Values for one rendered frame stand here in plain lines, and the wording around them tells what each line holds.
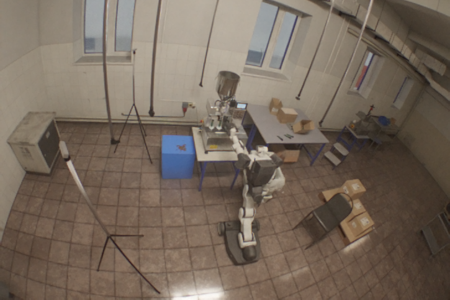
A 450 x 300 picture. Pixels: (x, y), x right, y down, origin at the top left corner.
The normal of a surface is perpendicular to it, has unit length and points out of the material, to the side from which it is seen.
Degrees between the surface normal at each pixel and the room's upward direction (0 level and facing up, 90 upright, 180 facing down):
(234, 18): 90
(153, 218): 0
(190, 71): 90
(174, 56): 90
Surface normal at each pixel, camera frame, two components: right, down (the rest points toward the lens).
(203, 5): 0.23, 0.61
